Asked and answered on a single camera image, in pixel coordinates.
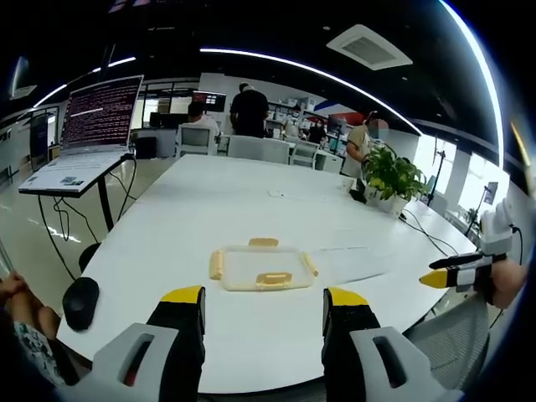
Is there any clear lid with beige clips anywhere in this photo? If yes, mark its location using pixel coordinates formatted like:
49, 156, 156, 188
208, 237, 320, 293

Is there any black cabinet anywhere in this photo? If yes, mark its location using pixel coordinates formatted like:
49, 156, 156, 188
134, 136, 157, 160

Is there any person's patterned clothing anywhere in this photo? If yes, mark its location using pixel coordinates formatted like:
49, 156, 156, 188
11, 319, 81, 389

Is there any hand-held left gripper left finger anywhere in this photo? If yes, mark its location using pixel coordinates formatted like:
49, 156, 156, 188
90, 285, 207, 395

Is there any open laptop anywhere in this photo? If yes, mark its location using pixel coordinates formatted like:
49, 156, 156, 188
18, 75, 145, 195

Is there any black laptop stand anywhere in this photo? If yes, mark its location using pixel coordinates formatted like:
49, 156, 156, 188
78, 154, 137, 273

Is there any person's right hand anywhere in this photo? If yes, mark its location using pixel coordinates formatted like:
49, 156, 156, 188
487, 259, 530, 310

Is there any ceiling light strip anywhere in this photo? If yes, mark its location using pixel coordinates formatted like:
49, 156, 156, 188
199, 46, 425, 137
32, 55, 137, 109

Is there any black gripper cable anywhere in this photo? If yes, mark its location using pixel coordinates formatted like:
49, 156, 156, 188
509, 224, 525, 265

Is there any green potted plant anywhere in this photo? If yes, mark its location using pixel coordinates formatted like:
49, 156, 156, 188
362, 143, 429, 203

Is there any white plant pot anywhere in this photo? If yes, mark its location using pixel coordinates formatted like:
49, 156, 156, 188
367, 183, 410, 218

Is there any ceiling air vent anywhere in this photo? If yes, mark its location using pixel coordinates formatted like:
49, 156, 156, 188
326, 23, 414, 72

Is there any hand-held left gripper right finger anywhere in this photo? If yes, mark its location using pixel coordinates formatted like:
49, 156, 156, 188
321, 286, 446, 395

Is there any white office chair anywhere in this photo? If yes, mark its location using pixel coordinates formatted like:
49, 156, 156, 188
288, 140, 322, 169
227, 135, 291, 165
175, 124, 219, 158

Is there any person's leg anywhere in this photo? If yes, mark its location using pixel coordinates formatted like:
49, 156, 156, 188
0, 270, 60, 341

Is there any black cable on table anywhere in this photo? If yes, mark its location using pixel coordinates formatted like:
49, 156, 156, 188
399, 208, 461, 257

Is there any grey mesh chair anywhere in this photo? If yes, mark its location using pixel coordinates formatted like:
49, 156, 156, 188
403, 287, 492, 391

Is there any black round object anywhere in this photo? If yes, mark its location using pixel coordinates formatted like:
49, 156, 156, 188
62, 276, 101, 332

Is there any small black box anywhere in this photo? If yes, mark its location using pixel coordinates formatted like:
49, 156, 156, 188
348, 178, 369, 204

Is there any black tripod stand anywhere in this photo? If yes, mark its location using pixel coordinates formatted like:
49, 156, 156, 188
466, 183, 498, 239
426, 147, 447, 207

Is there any wall monitor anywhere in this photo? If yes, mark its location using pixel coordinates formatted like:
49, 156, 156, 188
192, 90, 228, 114

